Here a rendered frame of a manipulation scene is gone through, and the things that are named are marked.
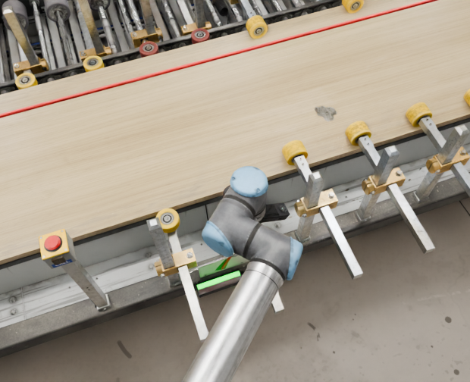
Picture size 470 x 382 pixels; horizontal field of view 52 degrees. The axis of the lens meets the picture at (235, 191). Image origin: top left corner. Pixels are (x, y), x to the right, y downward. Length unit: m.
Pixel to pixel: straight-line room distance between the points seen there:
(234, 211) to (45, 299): 1.04
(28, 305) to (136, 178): 0.63
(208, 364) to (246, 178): 0.44
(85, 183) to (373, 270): 1.52
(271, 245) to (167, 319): 1.46
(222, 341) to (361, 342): 1.55
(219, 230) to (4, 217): 0.94
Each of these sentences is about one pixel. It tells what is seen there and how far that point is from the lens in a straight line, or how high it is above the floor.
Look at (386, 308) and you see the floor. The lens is 2.57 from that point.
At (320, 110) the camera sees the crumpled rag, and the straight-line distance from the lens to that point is 1.92.
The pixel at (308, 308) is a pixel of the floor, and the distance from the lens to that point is 2.49.
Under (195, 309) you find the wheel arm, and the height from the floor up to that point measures 0.86.
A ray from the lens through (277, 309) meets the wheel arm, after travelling 1.58.
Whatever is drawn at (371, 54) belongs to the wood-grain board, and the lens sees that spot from 2.17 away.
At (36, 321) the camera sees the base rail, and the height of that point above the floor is 0.70.
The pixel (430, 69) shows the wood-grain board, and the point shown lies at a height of 0.90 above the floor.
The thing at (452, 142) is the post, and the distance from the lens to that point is 1.72.
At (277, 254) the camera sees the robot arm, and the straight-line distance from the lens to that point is 1.09.
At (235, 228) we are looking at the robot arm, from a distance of 1.11.
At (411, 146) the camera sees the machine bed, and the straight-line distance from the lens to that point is 2.10.
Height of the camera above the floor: 2.37
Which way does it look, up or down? 60 degrees down
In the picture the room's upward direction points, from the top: 2 degrees counter-clockwise
